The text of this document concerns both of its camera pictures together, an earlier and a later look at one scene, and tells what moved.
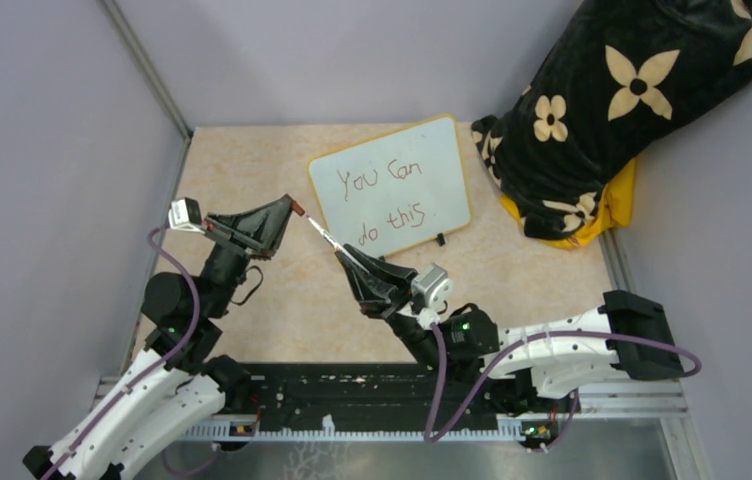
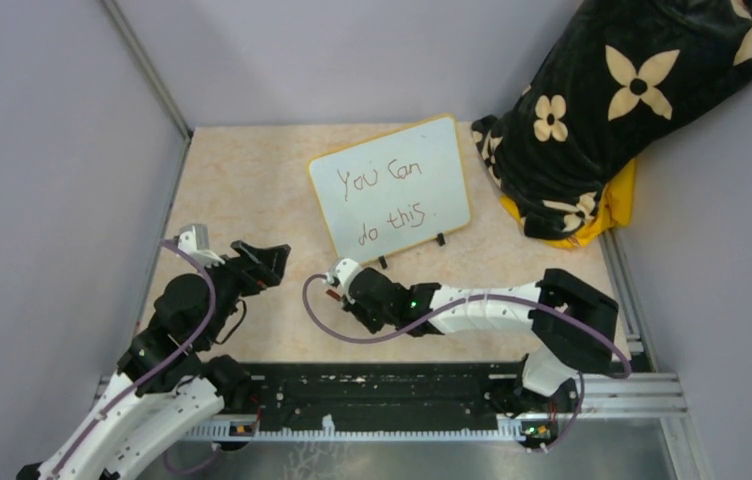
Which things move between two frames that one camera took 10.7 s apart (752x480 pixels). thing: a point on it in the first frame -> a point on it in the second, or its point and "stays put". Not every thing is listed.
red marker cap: x=297 y=208 -> x=333 y=294
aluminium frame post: x=147 y=66 stays put
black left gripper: x=258 y=231 -> x=268 y=263
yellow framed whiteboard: x=395 y=189 stays put
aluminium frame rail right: x=642 y=398 stays put
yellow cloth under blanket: x=616 y=208 stays put
